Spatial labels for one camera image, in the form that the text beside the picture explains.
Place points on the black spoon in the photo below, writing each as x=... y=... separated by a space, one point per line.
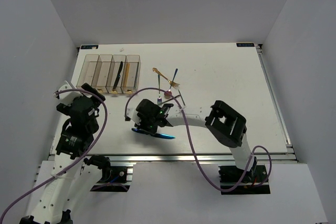
x=171 y=99

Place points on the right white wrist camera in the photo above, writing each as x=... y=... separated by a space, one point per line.
x=132 y=115

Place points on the rainbow purple spoon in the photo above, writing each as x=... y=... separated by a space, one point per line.
x=168 y=92

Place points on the right blue table label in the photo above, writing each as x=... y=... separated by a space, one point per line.
x=245 y=44

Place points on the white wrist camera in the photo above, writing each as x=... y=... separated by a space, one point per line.
x=65 y=93
x=132 y=115

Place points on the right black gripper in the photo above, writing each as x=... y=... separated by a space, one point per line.
x=143 y=127

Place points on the rainbow green fork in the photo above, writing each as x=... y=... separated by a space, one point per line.
x=159 y=99

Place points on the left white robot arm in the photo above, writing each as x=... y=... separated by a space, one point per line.
x=72 y=174

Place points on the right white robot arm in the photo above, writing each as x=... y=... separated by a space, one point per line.
x=224 y=123

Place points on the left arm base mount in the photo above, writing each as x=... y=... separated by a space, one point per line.
x=113 y=178

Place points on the black knife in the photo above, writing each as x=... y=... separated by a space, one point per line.
x=118 y=76

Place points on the left blue table label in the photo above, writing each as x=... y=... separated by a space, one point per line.
x=88 y=47

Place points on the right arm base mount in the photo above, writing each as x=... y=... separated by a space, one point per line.
x=252 y=184

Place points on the blue table label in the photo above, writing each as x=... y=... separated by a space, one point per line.
x=88 y=47
x=245 y=44

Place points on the ornate gold fork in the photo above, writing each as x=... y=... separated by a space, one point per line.
x=176 y=85

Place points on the clear drawer container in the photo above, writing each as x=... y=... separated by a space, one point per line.
x=101 y=73
x=88 y=70
x=133 y=60
x=116 y=59

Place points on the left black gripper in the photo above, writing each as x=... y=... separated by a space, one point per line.
x=64 y=108

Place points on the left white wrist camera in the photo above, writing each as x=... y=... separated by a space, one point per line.
x=65 y=93

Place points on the gold chopstick slanted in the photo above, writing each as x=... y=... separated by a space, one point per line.
x=126 y=73

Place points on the blue knife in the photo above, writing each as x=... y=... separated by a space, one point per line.
x=157 y=135

